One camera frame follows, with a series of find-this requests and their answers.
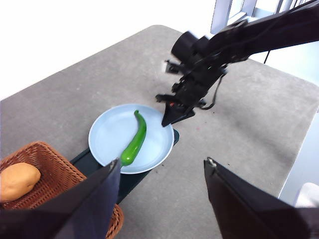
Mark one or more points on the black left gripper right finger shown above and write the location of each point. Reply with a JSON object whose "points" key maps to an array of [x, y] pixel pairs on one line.
{"points": [[249, 211]]}

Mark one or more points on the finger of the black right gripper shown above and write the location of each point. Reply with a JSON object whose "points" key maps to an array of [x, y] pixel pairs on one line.
{"points": [[173, 114]]}

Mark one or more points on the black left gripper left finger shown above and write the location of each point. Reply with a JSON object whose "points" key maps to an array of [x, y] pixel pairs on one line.
{"points": [[62, 214]]}

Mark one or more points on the green pepper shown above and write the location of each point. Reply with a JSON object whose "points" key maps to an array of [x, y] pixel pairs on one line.
{"points": [[137, 139]]}

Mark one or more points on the blue round plate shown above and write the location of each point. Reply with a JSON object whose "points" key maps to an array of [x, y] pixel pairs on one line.
{"points": [[112, 134]]}

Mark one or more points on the brown wicker basket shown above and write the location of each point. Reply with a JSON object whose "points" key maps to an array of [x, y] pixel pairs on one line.
{"points": [[57, 169]]}

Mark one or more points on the yellow-brown potato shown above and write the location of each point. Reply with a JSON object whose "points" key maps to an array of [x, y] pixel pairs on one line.
{"points": [[17, 181]]}

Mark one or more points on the black flat tray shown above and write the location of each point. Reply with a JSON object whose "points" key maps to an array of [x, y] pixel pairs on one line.
{"points": [[84, 160]]}

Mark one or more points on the white object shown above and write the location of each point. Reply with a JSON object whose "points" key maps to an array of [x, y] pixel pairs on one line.
{"points": [[307, 195]]}

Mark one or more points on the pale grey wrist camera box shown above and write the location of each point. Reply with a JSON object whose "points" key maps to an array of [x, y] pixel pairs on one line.
{"points": [[167, 67]]}

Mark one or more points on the grey window frame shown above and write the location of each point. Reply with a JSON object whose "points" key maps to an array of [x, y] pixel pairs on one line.
{"points": [[236, 12]]}

